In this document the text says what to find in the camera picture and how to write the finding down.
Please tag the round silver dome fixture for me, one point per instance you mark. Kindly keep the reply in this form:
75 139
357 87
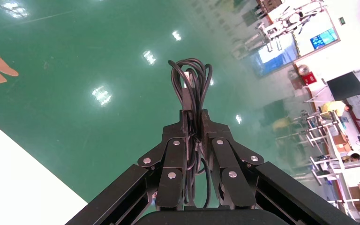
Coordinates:
302 69

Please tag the blue wall display screen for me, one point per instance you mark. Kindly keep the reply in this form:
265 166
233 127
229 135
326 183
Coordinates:
324 38

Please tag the white metal workbench frame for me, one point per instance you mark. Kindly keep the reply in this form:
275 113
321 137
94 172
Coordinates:
329 164

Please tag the blue standing banner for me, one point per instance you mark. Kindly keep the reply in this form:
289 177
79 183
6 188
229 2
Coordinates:
273 62

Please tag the green wall sign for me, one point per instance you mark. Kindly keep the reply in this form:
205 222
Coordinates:
341 20

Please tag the red fire equipment box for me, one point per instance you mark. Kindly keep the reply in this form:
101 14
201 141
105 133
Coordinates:
309 78

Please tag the dark haired seated person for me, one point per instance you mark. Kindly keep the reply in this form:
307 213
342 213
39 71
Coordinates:
354 156

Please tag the person in yellow shirt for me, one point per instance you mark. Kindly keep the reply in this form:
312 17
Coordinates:
332 108

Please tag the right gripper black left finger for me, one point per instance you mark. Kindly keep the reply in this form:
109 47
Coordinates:
172 161

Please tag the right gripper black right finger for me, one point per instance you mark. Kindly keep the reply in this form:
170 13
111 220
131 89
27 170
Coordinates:
226 161

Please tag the white humanoid robot rig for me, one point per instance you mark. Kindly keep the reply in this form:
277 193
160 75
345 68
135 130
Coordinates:
288 18

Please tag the black monitor screen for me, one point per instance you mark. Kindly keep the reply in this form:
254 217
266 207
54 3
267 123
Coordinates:
346 85

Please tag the brown cardboard carton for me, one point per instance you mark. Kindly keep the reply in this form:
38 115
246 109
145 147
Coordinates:
341 144
358 192

